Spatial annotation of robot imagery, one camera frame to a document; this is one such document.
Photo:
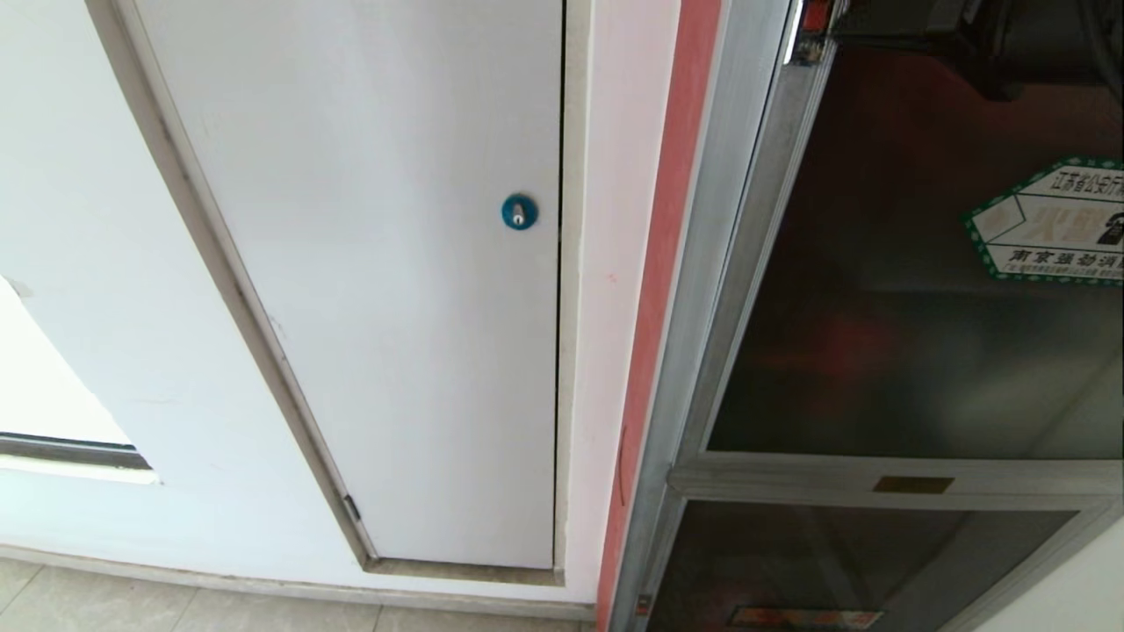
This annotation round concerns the blue round door lock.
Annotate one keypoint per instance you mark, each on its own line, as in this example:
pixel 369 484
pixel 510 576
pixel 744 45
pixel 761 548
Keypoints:
pixel 519 211

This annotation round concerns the white access panel door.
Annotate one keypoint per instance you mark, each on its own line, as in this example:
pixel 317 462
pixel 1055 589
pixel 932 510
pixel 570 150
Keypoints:
pixel 378 307

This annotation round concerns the small metal door hinge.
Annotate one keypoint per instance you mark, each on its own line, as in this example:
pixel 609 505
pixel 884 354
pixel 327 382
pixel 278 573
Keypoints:
pixel 351 507

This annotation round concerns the glass hydrant cabinet door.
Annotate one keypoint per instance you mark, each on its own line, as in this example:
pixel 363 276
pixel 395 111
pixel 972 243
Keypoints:
pixel 913 290

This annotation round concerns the lower glass cabinet door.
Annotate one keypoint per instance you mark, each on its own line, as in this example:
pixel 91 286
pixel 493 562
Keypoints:
pixel 843 570

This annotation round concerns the small brass plate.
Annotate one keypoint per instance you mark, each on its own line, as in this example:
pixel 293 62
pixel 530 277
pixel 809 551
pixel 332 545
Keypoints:
pixel 913 484

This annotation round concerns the green white hexagonal sticker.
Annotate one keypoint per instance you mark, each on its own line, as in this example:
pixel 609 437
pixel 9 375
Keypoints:
pixel 1054 224

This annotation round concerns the dark window sill strip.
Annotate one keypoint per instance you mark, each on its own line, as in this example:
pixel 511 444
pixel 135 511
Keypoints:
pixel 70 452

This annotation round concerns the red hydrant cabinet frame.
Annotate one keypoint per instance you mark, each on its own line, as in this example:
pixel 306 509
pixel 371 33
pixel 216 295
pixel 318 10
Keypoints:
pixel 659 290

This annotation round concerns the grey access panel frame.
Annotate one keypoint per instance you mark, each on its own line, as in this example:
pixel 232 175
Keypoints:
pixel 263 351

